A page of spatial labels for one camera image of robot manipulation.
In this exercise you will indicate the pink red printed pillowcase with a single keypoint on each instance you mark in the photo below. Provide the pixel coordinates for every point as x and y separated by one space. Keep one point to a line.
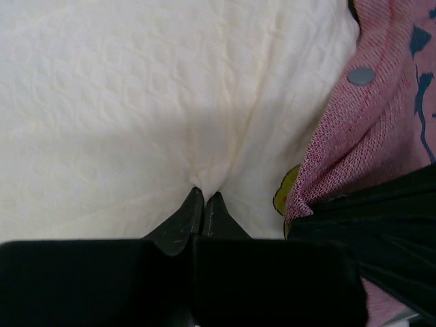
378 126

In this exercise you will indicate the cream yellow pillow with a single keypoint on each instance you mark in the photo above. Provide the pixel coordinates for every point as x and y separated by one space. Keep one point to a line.
112 111

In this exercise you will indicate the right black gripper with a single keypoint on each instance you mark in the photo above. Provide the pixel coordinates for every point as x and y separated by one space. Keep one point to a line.
390 230

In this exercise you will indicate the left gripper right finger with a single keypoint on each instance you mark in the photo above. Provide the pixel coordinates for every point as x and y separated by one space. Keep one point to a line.
218 223

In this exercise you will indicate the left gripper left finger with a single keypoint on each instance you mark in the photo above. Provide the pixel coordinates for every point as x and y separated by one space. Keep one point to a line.
170 266

